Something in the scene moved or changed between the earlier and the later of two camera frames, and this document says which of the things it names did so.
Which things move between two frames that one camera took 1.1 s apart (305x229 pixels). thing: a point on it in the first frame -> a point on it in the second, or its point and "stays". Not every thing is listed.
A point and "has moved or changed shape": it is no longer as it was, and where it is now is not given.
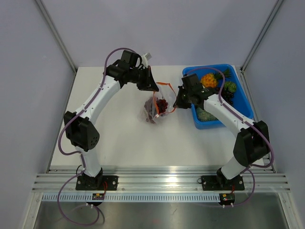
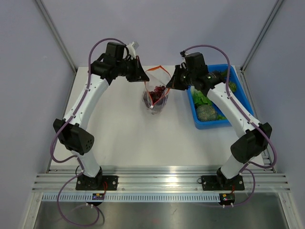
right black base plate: [219, 183] stays
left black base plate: [99, 182] stays
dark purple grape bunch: [149, 106] -> [158, 103]
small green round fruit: [231, 86] stays
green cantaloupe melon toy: [205, 116] stays
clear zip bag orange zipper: [161, 102] has moved or changed shape
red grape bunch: [161, 105] -> [157, 93]
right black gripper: [178, 103] -> [174, 83]
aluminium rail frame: [159, 180] stays
